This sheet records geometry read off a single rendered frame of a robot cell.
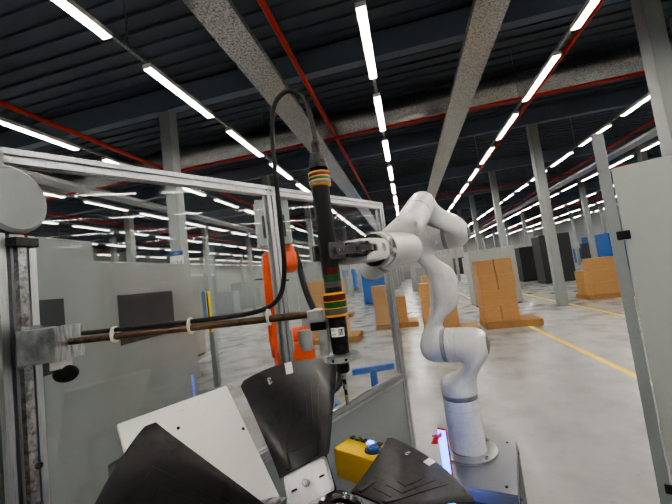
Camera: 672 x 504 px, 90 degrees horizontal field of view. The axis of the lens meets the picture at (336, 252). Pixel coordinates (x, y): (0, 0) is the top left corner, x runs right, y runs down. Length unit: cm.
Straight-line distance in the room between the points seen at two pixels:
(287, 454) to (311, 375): 17
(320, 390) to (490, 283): 807
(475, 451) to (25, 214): 143
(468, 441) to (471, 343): 33
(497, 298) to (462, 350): 758
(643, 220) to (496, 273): 663
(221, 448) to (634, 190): 213
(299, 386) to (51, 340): 52
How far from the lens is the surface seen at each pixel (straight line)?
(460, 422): 133
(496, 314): 884
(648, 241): 227
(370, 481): 85
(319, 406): 78
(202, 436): 96
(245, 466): 96
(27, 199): 106
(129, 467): 63
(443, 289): 124
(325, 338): 66
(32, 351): 95
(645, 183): 229
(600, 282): 1304
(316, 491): 74
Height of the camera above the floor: 162
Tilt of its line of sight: 4 degrees up
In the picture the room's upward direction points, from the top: 7 degrees counter-clockwise
